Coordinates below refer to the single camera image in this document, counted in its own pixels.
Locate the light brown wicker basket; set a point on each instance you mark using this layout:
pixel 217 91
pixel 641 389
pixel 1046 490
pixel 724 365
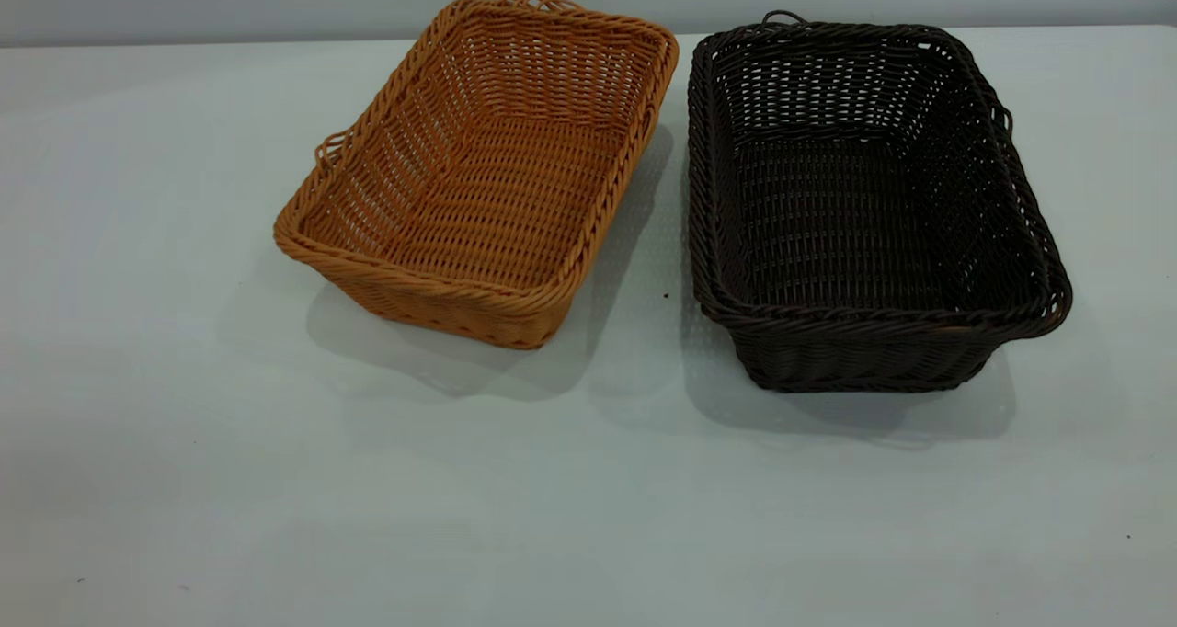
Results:
pixel 487 204

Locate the dark brown wicker basket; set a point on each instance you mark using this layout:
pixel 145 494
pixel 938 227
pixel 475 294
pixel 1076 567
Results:
pixel 828 232

